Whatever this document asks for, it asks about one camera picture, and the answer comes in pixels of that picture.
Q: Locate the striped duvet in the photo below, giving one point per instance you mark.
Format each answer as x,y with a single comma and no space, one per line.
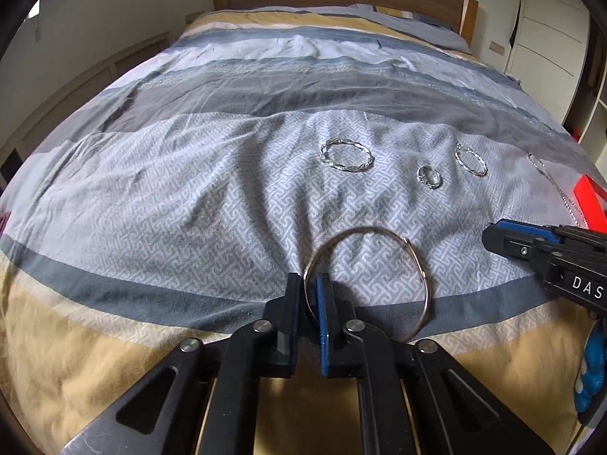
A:
213,175

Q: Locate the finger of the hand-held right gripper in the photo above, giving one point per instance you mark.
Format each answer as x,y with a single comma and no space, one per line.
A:
514,246

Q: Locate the plain silver bangle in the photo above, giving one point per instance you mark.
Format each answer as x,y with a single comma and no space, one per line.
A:
411,251

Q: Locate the red box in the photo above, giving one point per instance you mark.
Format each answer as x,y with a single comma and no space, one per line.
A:
590,199

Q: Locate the grey pillow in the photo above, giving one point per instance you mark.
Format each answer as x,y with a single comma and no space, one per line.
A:
417,21

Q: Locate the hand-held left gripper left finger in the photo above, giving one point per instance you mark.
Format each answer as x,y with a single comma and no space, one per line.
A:
290,303

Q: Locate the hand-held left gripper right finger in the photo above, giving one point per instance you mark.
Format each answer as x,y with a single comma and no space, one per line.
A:
324,303

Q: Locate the person's right hand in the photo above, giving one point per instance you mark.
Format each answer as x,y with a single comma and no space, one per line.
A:
587,379

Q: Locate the wall socket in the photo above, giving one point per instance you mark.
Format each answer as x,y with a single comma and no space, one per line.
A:
496,47

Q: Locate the white wardrobe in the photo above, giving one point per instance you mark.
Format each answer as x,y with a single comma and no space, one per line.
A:
552,19

